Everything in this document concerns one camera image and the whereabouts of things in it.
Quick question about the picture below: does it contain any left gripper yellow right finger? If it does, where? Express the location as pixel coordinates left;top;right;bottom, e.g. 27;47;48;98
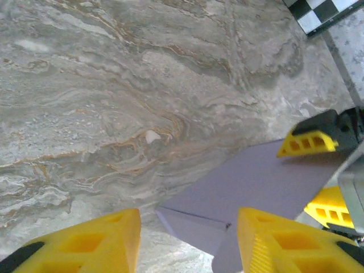
237;207;364;273

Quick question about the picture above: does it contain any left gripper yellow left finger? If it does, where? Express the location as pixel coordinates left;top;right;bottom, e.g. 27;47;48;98
0;208;142;273

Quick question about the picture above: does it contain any lavender and white paper box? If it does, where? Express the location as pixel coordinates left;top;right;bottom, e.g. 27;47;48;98
155;138;364;273

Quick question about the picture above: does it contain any black and white checkerboard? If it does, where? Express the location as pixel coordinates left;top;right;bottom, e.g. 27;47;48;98
283;0;364;36

